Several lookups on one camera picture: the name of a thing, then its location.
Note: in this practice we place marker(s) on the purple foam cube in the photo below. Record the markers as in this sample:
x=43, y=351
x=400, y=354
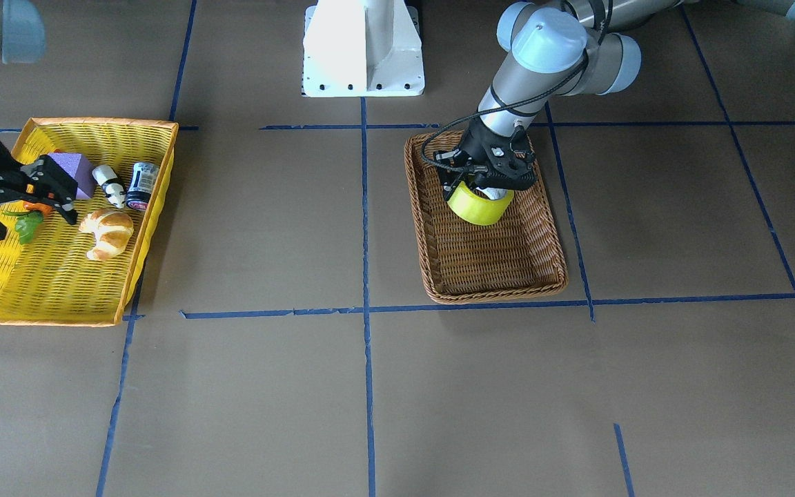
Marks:
x=79, y=167

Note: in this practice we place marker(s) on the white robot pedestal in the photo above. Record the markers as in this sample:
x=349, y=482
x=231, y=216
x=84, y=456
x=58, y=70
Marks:
x=362, y=49

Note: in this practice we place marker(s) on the brown wicker basket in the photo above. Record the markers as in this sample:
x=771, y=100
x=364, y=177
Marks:
x=520, y=257

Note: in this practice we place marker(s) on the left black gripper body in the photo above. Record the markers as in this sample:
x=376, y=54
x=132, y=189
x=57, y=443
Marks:
x=472, y=145

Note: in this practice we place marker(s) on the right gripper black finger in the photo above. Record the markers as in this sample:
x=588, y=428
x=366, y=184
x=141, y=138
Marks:
x=49, y=185

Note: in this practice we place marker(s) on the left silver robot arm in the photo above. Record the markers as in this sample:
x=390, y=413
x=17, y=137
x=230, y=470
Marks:
x=555, y=48

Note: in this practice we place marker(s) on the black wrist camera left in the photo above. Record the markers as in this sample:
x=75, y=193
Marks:
x=454, y=167

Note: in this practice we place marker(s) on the toy croissant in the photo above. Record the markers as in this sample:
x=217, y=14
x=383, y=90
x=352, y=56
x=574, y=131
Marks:
x=112, y=230

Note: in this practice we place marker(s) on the yellow tape roll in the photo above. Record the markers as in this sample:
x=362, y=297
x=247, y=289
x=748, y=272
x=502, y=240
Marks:
x=480, y=207

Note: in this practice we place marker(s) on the yellow plastic basket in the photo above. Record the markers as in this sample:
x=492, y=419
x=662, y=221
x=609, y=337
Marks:
x=49, y=281

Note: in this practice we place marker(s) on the toy carrot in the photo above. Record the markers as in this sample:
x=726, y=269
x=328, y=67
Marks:
x=38, y=206

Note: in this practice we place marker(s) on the black white toy cow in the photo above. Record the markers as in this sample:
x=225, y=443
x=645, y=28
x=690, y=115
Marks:
x=110, y=185

